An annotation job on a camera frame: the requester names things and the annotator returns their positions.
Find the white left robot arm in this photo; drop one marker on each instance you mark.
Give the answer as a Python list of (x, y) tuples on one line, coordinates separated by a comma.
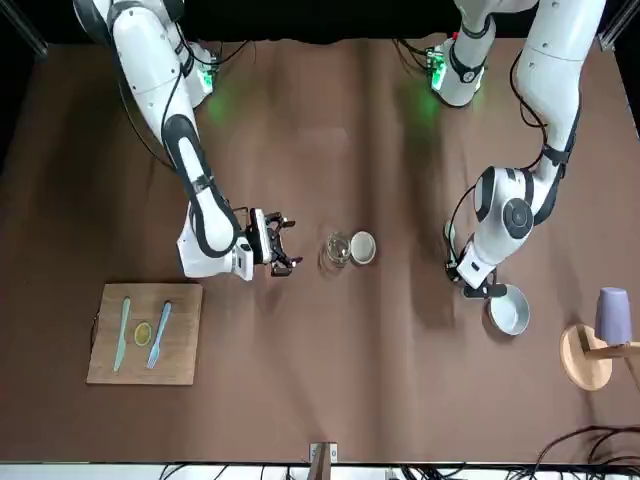
[(550, 60)]

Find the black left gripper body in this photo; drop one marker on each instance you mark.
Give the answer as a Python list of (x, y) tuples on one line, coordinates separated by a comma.
[(485, 292)]

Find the metal camera post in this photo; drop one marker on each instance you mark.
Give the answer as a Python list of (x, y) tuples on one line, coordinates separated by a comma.
[(322, 460)]

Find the yellow lemon slice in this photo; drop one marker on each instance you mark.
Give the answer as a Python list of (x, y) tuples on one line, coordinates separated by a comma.
[(142, 334)]

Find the transparent glass spice bottle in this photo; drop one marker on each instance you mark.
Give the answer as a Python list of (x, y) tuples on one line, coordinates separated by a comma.
[(336, 251)]

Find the aluminium frame rail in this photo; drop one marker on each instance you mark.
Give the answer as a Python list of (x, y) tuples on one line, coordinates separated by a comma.
[(22, 27), (612, 35)]

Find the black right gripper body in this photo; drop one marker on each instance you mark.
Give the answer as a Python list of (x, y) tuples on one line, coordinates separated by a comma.
[(270, 240)]

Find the wooden cutting board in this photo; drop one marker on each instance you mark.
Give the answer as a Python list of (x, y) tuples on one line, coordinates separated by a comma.
[(180, 365)]

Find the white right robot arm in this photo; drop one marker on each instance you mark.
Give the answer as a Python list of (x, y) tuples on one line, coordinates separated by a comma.
[(150, 65)]

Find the round white bottle lid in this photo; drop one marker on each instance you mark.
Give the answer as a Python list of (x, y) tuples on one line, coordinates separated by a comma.
[(363, 247)]

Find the pale green plastic knife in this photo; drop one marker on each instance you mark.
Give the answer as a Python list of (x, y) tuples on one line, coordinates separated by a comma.
[(121, 335)]

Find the wooden cup stand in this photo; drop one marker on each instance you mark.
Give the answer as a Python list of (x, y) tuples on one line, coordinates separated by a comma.
[(582, 365)]

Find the purple plastic cup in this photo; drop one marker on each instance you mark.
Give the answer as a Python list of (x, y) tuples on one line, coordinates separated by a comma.
[(612, 317)]

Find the white round bowl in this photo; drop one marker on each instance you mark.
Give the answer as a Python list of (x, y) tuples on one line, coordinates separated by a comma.
[(510, 312)]

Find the pale blue plastic fork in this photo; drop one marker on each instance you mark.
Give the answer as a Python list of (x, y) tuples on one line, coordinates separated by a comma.
[(159, 335)]

